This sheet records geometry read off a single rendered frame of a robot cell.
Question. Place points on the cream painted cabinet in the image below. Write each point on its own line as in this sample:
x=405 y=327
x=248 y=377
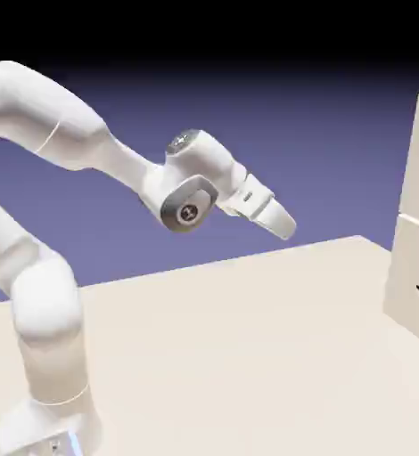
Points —
x=414 y=221

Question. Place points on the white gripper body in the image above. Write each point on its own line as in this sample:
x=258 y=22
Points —
x=278 y=217

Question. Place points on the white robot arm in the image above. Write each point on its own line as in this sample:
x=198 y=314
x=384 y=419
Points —
x=52 y=117

